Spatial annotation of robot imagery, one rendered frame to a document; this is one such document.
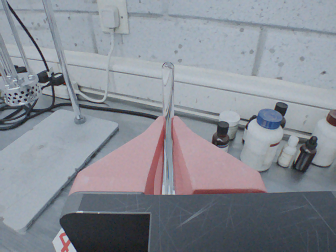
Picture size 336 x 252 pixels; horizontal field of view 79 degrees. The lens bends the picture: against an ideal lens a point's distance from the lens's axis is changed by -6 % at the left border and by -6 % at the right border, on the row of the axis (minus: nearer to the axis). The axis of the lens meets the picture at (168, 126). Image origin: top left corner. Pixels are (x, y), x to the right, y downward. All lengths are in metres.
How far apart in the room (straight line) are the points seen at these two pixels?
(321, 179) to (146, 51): 0.50
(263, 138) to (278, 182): 0.10
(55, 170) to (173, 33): 0.40
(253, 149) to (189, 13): 0.33
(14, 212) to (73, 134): 0.21
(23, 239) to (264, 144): 0.42
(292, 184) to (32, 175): 0.49
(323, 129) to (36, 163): 0.57
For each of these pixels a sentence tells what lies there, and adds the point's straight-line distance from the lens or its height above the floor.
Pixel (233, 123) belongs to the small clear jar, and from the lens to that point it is 0.49.
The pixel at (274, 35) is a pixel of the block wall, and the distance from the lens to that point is 0.53.
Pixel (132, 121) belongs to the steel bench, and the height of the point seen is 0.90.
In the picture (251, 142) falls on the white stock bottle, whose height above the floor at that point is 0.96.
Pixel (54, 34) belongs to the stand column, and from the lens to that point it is 0.49.
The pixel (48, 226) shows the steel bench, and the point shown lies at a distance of 0.41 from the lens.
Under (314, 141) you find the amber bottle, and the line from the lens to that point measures 0.47.
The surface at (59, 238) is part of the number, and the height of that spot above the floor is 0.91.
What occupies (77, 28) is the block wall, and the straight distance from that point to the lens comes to 0.72.
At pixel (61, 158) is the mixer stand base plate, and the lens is 0.49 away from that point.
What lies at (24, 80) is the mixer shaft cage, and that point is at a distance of 0.44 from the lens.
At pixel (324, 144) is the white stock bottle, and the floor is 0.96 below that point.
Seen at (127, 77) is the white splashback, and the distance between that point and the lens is 0.62.
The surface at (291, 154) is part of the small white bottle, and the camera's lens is 0.47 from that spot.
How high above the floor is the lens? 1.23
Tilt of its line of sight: 37 degrees down
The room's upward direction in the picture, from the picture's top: 1 degrees counter-clockwise
